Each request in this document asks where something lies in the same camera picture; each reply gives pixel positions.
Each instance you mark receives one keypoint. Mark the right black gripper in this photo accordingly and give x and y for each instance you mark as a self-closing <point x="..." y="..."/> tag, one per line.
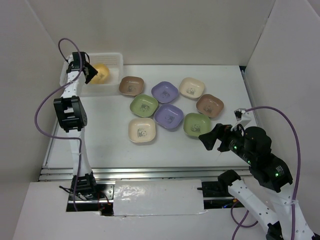
<point x="221" y="131"/>

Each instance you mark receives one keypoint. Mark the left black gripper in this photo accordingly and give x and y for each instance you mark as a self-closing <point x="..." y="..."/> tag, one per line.
<point x="93" y="72"/>

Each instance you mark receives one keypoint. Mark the yellow plate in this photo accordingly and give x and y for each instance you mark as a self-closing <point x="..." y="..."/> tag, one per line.
<point x="102" y="75"/>

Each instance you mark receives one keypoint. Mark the purple plate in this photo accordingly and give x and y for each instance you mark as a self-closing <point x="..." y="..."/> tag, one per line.
<point x="168" y="116"/>
<point x="165" y="92"/>

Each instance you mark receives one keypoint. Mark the green plate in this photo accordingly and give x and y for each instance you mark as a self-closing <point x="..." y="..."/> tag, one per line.
<point x="196" y="124"/>
<point x="143" y="105"/>

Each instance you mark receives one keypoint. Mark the cream plate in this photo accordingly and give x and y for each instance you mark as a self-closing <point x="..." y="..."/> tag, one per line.
<point x="142" y="130"/>
<point x="191" y="88"/>

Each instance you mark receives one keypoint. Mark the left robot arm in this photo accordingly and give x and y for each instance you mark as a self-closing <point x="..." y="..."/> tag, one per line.
<point x="72" y="118"/>

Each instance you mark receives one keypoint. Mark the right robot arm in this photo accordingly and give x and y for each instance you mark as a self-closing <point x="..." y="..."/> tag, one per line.
<point x="285" y="221"/>

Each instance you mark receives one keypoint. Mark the white plastic bin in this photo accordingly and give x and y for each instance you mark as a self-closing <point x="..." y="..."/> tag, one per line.
<point x="109" y="69"/>

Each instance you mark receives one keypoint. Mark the brown plate near bin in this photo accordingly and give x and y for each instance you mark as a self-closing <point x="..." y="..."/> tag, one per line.
<point x="131" y="86"/>

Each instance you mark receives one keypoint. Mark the brown plate right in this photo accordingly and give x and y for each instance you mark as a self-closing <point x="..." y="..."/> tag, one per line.
<point x="210" y="105"/>

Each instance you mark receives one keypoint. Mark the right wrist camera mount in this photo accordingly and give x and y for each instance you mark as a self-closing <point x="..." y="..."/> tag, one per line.
<point x="243" y="118"/>

